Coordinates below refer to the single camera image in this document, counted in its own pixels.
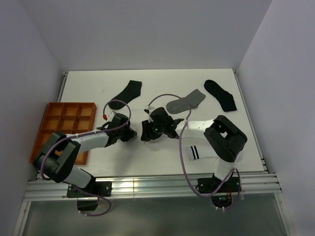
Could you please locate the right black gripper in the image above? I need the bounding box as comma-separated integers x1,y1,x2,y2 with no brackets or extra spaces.
141,118,166,142

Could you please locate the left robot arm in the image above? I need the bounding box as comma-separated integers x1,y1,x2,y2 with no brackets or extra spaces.
32,113,137,196

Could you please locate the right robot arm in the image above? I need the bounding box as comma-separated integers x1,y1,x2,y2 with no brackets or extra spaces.
141,107,248,192

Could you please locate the black sock left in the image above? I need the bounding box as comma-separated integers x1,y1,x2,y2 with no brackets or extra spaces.
109,80,142,110

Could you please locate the black sock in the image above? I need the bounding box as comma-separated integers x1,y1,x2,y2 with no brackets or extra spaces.
109,80,142,110
204,80,237,112

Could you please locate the grey sock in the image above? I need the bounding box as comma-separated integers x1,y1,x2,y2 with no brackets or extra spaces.
166,89,206,114

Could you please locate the white striped sock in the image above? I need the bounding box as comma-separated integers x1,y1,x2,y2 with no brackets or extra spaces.
186,145,243,162

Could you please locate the orange compartment tray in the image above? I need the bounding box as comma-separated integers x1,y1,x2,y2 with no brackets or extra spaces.
29,102,96,163

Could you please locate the black sock right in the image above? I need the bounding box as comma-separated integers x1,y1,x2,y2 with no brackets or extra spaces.
204,80,237,112

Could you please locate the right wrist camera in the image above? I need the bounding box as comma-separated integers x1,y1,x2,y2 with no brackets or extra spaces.
144,106,155,116

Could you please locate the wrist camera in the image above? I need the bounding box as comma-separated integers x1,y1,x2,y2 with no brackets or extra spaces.
144,106,155,116
102,111,116,121

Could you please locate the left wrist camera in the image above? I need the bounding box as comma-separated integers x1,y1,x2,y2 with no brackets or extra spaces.
102,111,116,121

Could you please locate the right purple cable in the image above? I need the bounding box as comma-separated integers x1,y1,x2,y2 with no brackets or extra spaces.
146,94,241,211

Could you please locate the aluminium frame rail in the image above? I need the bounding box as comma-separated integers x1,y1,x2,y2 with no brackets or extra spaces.
22,173,282,202

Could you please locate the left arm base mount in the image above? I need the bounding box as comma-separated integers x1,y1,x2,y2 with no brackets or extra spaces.
66,181,112,214

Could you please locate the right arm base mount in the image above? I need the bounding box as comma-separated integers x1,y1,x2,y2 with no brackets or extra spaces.
195,176,242,210

